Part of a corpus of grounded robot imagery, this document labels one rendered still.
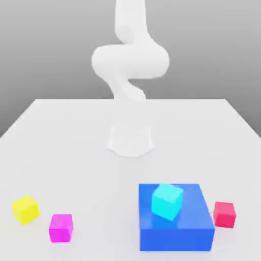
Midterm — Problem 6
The small yellow cube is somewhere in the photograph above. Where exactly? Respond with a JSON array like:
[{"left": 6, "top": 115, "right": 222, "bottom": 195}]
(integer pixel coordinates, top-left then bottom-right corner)
[{"left": 11, "top": 195, "right": 40, "bottom": 226}]

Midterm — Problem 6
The small cyan cube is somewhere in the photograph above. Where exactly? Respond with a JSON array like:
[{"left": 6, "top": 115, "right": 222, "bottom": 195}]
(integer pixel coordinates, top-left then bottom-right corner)
[{"left": 151, "top": 183, "right": 184, "bottom": 222}]

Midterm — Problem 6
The large blue box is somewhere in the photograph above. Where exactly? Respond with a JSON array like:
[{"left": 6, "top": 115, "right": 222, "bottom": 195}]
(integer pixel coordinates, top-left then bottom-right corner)
[{"left": 138, "top": 183, "right": 216, "bottom": 252}]

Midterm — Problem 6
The small magenta cube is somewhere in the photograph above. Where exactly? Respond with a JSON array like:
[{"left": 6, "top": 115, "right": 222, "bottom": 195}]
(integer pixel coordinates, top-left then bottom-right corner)
[{"left": 48, "top": 213, "right": 73, "bottom": 244}]

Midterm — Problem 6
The small red cube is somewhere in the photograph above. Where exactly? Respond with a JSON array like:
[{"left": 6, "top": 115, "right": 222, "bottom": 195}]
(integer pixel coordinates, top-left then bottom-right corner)
[{"left": 213, "top": 201, "right": 237, "bottom": 229}]

